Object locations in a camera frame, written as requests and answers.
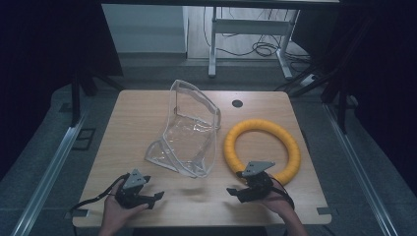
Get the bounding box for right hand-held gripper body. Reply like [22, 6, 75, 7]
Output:
[235, 160, 275, 204]

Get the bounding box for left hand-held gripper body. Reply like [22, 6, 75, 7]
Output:
[114, 168, 155, 210]

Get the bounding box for yellow foam ring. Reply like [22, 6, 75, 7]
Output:
[223, 118, 302, 187]

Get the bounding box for clear plastic bag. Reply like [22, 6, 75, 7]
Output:
[144, 79, 222, 179]

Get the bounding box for person's right hand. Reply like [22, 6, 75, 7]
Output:
[258, 181, 296, 218]

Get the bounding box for person's left hand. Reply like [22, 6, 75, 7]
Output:
[99, 179, 150, 234]

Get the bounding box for dark floor hatch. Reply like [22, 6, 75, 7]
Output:
[71, 127, 97, 152]

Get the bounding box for black metal stand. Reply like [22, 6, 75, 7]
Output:
[274, 16, 377, 135]
[69, 63, 126, 128]

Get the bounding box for white power strip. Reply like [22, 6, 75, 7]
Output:
[299, 73, 320, 88]

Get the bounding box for dark curtain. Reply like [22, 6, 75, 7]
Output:
[0, 0, 124, 182]
[290, 0, 417, 200]

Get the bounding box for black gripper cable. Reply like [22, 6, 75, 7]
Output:
[268, 176, 296, 211]
[69, 172, 132, 214]

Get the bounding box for grey table bracket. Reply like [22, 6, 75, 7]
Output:
[64, 208, 89, 220]

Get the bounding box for metal floor rail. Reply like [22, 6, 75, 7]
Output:
[322, 103, 399, 236]
[10, 110, 90, 236]

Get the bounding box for black floor cables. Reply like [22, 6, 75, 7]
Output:
[203, 6, 313, 67]

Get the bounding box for white metal desk frame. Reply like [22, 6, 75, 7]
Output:
[208, 6, 301, 81]

